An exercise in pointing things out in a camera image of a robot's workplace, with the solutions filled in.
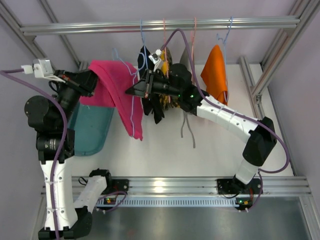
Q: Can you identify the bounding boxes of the black trousers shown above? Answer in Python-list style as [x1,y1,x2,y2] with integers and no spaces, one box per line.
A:
[137,46,165,124]

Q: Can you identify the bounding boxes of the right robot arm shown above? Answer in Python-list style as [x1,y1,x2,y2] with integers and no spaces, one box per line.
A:
[125,63,277,194]

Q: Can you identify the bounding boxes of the grey trousers with drawstrings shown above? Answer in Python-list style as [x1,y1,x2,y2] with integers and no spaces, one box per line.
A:
[179,48,196,149]

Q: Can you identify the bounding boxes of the teal plastic bin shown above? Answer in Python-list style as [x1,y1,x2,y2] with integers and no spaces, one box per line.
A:
[68,103,114,157]

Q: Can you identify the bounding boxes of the orange trousers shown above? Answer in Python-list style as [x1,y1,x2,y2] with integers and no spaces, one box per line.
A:
[200,44,228,105]

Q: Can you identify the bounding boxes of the pink hanger with grey trousers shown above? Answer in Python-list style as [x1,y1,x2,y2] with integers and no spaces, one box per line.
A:
[189,17,197,67]

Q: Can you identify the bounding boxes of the blue hanger with black trousers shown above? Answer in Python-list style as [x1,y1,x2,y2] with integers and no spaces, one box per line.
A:
[138,19,149,76]

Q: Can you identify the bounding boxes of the blue hanger with orange trousers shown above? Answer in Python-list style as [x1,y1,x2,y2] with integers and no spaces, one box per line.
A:
[216,16,234,103]

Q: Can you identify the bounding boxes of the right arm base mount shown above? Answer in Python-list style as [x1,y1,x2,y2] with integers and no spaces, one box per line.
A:
[216,176,263,213]

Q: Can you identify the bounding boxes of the light blue wire hanger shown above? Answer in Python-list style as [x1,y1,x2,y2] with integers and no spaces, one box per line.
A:
[112,48,146,139]

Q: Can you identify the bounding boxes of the camouflage trousers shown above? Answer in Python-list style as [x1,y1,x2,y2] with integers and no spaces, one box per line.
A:
[159,47,179,111]

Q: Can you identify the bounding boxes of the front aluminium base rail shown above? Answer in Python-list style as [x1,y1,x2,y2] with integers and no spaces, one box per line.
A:
[41,176,311,197]

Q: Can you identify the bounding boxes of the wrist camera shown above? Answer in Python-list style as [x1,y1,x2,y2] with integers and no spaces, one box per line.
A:
[21,58,54,78]
[148,49,164,72]

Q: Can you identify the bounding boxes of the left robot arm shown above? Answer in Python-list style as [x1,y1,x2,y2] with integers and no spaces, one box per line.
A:
[24,69,111,240]

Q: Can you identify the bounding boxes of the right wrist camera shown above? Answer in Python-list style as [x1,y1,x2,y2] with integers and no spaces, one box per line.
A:
[148,49,164,72]

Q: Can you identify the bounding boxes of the pink trousers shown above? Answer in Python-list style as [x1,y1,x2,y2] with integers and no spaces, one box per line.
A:
[79,60,143,140]

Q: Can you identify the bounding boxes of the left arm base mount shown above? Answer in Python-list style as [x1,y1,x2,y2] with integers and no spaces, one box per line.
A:
[99,177,130,210]

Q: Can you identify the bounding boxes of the slotted grey cable duct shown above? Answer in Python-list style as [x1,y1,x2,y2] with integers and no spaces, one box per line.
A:
[94,195,241,207]

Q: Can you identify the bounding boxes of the pink hanger with camouflage trousers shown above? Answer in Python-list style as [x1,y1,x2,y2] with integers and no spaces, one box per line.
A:
[163,19,174,108]

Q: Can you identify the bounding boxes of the aluminium hanging rail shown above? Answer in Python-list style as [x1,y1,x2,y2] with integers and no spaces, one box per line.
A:
[20,15,300,36]

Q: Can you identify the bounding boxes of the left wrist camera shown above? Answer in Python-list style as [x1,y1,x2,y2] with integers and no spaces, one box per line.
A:
[21,58,54,78]

